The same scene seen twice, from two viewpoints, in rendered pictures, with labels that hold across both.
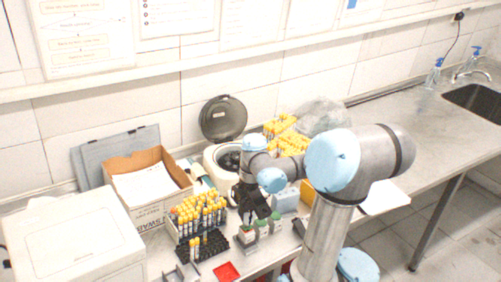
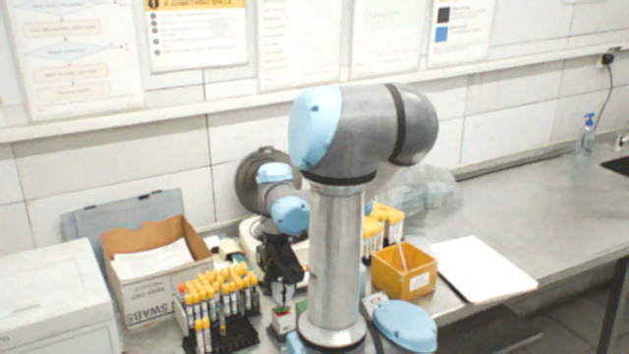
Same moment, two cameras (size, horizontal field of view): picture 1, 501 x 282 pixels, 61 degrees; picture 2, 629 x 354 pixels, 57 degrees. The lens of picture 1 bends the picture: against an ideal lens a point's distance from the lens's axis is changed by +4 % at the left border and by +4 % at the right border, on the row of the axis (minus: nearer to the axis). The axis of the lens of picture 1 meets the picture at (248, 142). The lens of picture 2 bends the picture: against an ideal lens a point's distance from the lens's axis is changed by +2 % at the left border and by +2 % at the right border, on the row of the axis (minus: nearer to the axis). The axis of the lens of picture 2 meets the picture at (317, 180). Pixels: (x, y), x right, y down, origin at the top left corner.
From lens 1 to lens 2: 39 cm
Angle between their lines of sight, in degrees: 14
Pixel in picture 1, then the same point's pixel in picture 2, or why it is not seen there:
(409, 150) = (417, 108)
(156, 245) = (157, 339)
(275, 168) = (294, 197)
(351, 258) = (395, 311)
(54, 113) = (41, 166)
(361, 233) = not seen: outside the picture
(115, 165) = (119, 240)
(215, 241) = (238, 331)
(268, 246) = not seen: hidden behind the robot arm
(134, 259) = (95, 318)
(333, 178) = (308, 140)
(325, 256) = (331, 280)
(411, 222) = not seen: outside the picture
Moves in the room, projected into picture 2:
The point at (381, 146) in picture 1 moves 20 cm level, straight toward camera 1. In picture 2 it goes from (373, 100) to (299, 142)
